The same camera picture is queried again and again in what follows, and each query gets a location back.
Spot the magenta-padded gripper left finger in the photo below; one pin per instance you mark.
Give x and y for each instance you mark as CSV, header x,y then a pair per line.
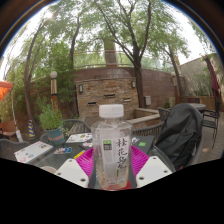
x,y
85,163

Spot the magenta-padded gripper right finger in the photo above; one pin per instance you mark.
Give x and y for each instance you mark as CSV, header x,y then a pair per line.
x,y
141,160

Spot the clear plastic drink bottle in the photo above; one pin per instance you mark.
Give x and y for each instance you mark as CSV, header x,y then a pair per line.
x,y
111,150

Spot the yellow marker pen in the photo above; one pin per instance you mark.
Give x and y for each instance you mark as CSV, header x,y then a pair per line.
x,y
79,154

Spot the dark book with stickers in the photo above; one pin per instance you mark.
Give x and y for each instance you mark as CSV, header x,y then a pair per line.
x,y
143,144

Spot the small colourful card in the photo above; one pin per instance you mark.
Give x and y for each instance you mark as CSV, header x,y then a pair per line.
x,y
63,150

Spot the white printed booklet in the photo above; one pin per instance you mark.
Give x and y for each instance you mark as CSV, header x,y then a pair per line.
x,y
79,137

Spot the flat round red coaster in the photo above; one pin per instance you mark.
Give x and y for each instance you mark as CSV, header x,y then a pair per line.
x,y
128,186

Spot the white cup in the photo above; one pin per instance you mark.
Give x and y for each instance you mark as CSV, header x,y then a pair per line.
x,y
48,169

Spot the black backpack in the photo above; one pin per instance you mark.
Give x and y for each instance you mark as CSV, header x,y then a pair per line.
x,y
180,133

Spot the grey laptop with stickers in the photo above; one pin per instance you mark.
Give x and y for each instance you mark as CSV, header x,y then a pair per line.
x,y
33,151

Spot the green plant in teal pot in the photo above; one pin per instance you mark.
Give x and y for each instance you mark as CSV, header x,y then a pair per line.
x,y
51,120

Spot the tall tree with dark trunk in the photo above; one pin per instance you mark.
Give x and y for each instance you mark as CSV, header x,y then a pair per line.
x,y
138,86

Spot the round dark patio table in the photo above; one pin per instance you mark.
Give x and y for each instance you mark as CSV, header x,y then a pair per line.
x,y
197,106

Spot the black metal chair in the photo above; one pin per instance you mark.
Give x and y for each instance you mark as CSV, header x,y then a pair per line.
x,y
210,123

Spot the leaning tree with thin trunk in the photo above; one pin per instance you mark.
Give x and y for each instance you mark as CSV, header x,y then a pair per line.
x,y
28,86

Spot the closed maroon patio umbrella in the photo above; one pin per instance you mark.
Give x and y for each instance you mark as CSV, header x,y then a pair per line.
x,y
213,80

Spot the orange canopy tent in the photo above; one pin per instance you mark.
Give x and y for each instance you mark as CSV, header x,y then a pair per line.
x,y
5,90

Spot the white wall box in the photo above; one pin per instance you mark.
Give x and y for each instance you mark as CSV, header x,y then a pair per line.
x,y
148,101

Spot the blue yellow striped post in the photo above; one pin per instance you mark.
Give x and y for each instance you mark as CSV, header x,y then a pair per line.
x,y
31,128

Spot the black wall lamp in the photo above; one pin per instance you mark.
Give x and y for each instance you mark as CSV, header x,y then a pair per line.
x,y
80,88
133,84

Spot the globe lamp post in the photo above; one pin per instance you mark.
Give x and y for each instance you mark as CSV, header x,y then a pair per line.
x,y
53,86

